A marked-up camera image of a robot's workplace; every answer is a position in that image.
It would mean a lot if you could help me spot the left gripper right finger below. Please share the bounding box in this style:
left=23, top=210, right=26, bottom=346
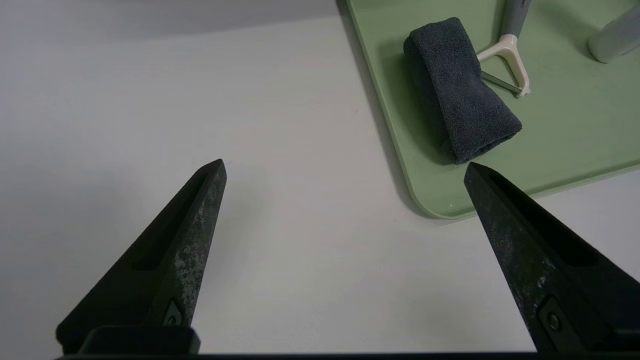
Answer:
left=463, top=161, right=640, bottom=355

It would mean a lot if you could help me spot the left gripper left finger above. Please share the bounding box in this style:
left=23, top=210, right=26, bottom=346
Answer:
left=56, top=159, right=228, bottom=355

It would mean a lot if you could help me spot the dark grey towel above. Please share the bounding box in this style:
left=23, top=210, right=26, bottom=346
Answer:
left=403, top=17, right=523, bottom=166

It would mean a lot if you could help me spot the white peeler with grey handle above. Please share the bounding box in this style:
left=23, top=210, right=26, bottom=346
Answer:
left=476, top=0, right=532, bottom=98

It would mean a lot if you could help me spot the white plastic bottle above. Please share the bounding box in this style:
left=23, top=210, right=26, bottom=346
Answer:
left=587, top=5, right=640, bottom=64

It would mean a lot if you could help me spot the light green plastic tray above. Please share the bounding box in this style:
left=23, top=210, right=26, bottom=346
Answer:
left=345, top=0, right=640, bottom=221

